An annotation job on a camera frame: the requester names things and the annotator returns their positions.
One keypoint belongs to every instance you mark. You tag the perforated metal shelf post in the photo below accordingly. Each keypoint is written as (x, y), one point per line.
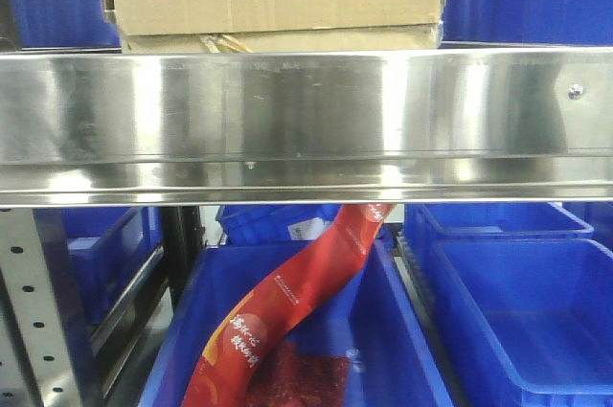
(45, 302)

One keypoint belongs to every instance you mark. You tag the blue bin lower left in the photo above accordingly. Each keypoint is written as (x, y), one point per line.
(107, 246)

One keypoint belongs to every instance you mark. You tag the blue bin rear right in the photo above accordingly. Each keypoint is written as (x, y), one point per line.
(427, 223)

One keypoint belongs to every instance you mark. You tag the blue bin rear centre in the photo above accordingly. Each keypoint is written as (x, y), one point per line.
(260, 224)

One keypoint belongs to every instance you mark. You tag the stainless steel shelf beam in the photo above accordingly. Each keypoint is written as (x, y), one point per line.
(491, 124)

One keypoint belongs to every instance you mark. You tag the blue bin with bag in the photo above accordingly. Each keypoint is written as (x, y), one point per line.
(371, 321)

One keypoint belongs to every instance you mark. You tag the empty blue bin right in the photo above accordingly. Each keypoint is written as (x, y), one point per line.
(527, 323)

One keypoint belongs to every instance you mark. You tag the red printed snack bag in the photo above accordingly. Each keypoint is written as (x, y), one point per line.
(281, 301)

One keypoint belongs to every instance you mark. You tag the blue bin upper left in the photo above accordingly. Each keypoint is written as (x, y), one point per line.
(55, 24)

